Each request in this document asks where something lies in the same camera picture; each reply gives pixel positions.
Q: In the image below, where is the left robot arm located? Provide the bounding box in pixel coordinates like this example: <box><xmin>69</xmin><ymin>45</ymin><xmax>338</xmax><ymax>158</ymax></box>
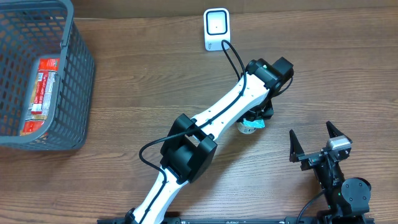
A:
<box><xmin>124</xmin><ymin>57</ymin><xmax>294</xmax><ymax>223</ymax></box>

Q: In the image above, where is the grey plastic shopping basket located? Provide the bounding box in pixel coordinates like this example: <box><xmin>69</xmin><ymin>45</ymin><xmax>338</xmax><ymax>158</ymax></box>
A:
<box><xmin>1</xmin><ymin>0</ymin><xmax>95</xmax><ymax>151</ymax></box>

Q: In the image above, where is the red snack bar packet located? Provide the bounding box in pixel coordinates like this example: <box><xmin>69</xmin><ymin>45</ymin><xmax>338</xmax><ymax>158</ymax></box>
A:
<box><xmin>20</xmin><ymin>58</ymin><xmax>60</xmax><ymax>136</ymax></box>

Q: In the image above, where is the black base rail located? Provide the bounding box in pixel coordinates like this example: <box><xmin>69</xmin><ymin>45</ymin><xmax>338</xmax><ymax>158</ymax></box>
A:
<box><xmin>96</xmin><ymin>217</ymin><xmax>375</xmax><ymax>224</ymax></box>

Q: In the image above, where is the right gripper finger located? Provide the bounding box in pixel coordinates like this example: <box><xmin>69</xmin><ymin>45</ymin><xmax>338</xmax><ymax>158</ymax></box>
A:
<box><xmin>326</xmin><ymin>121</ymin><xmax>352</xmax><ymax>143</ymax></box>
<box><xmin>289</xmin><ymin>129</ymin><xmax>305</xmax><ymax>162</ymax></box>

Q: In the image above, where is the green lid Knorr jar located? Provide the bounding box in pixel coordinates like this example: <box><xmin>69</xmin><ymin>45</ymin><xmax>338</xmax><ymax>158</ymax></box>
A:
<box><xmin>236</xmin><ymin>119</ymin><xmax>266</xmax><ymax>134</ymax></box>

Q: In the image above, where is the white barcode scanner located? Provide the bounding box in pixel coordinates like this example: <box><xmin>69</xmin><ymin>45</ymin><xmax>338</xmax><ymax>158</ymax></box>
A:
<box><xmin>203</xmin><ymin>7</ymin><xmax>231</xmax><ymax>51</ymax></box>

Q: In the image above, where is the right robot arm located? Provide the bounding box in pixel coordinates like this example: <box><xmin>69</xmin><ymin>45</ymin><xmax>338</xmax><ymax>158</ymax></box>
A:
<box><xmin>289</xmin><ymin>121</ymin><xmax>374</xmax><ymax>223</ymax></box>

